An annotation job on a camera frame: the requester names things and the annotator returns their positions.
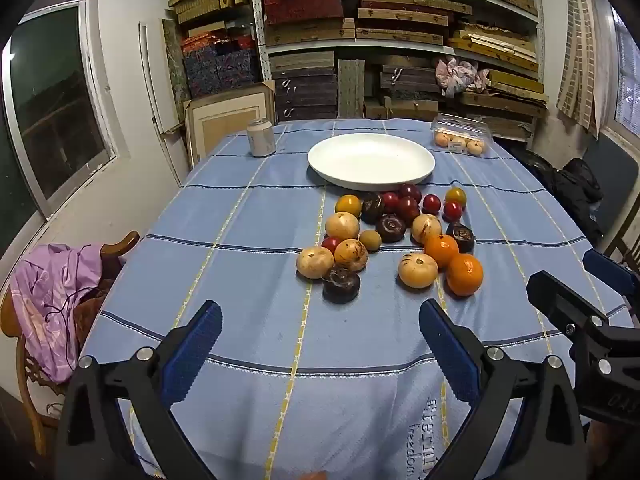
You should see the bright window with lace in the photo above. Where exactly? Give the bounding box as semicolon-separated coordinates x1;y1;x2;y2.
607;5;640;141

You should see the beige picture frame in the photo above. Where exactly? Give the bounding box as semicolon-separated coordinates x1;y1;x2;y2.
182;80;277;171

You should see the dark brown mangosteen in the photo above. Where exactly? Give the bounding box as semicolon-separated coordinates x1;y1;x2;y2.
322;267;362;305
446;223;476;254
375;214;407;244
360;193;386;224

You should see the checkered curtain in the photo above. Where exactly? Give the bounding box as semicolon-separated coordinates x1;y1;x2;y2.
556;0;613;138

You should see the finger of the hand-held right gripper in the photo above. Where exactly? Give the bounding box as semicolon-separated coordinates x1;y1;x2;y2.
582;249;640;311
526;271;617;356

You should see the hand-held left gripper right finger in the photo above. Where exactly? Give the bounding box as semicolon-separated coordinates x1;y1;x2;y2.
419;298;586;480

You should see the green marbled board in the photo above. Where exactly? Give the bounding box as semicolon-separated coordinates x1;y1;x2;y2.
161;19;193;128

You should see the carved wooden chair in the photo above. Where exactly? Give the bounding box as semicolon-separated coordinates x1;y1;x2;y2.
0;231;141;456

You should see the white framed window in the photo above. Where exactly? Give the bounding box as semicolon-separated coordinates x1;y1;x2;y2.
0;0;131;221

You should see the orange mandarin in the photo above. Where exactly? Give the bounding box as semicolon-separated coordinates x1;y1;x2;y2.
445;254;485;297
423;234;460;269

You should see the clear plastic clamshell box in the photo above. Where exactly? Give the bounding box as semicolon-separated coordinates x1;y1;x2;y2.
431;114;493;157

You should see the blue striped tablecloth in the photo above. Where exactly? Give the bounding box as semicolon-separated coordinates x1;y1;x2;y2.
77;119;636;480

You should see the silver drinks can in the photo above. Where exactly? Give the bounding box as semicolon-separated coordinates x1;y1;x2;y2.
246;117;277;157

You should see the stack of blue red boxes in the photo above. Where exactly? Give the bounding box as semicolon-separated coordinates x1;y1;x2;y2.
181;27;262;100

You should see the pink cloth bundle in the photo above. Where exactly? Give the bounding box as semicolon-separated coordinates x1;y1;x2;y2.
434;56;488;98

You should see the beige round fruit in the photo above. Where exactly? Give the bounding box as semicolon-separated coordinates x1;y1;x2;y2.
411;213;443;244
296;246;335;280
325;211;361;242
398;252;439;290
334;239;369;273

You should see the white oval plate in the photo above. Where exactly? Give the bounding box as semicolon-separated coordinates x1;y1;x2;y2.
307;133;436;192

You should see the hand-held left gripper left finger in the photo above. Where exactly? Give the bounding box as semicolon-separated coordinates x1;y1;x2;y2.
55;300;223;480

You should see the group of pale orange fruits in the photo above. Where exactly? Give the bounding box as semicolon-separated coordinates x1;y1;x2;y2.
434;131;486;157

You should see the purple cloth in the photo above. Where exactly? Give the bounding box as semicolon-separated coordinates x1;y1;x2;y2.
10;243;108;385

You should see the white leaning strip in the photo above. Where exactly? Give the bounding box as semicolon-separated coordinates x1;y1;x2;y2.
138;22;183;186

